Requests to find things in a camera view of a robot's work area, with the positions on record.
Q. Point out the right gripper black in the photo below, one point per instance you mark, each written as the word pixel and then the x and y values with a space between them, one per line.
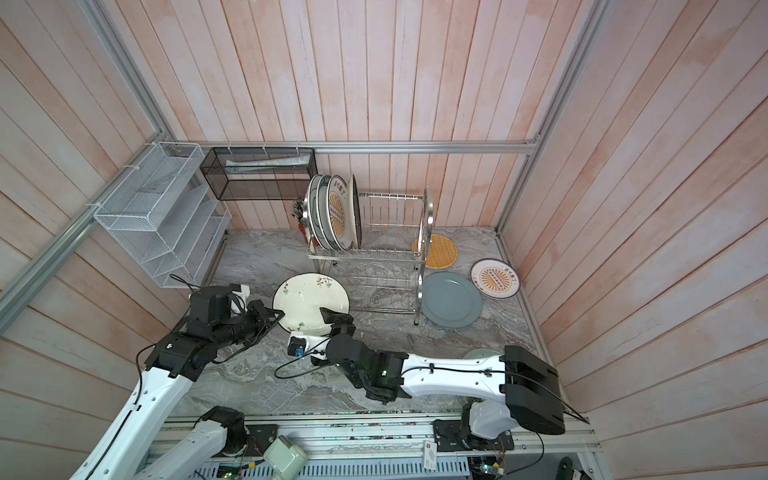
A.
pixel 345 322

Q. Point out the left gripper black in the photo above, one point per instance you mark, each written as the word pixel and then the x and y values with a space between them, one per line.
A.
pixel 264 323

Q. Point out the cream plate red berry pattern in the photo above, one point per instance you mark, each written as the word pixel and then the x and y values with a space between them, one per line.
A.
pixel 301 297

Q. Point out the stainless steel dish rack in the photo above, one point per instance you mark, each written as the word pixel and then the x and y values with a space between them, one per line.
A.
pixel 385 274

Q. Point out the large orange sunburst plate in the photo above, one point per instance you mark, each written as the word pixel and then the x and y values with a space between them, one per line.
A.
pixel 338 209

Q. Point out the black round plate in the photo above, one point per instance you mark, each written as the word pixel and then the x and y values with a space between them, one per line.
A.
pixel 355 216

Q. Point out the white plate cloud line pattern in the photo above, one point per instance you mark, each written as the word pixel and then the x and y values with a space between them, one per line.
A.
pixel 310 206

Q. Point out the white plate green text rim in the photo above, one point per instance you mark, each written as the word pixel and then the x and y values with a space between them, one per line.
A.
pixel 323 212

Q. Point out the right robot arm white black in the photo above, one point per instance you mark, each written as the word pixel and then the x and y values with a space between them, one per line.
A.
pixel 515 388

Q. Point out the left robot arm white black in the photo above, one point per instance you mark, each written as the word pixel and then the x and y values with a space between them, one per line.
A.
pixel 217 317

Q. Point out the red utensil cup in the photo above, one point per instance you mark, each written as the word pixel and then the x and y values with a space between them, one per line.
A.
pixel 305 229

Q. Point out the grey green plain plate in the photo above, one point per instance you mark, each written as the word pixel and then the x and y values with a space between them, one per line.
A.
pixel 450 300

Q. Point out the yellow woven round trivet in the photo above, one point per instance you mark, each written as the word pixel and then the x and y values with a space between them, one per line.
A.
pixel 442 252

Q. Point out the utensils in red cup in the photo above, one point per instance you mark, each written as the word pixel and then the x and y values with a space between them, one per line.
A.
pixel 298 213

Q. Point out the light green lotus plate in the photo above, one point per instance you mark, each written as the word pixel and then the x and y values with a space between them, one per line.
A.
pixel 481 353

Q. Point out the white green box device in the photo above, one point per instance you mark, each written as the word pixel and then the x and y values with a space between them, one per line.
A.
pixel 286 458

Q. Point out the small orange sunburst plate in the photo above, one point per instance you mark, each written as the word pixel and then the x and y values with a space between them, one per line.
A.
pixel 494 278

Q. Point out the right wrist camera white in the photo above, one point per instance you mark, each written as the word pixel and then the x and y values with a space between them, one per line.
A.
pixel 310 346

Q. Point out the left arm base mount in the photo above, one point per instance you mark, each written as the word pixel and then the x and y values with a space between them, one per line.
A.
pixel 240 437

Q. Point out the white wire mesh shelf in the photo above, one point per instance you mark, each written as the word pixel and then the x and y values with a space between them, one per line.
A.
pixel 169 223

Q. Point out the black mesh wall basket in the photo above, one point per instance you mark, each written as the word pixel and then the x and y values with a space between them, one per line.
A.
pixel 259 173

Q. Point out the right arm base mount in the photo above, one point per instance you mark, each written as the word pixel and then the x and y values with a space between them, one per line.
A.
pixel 471 437

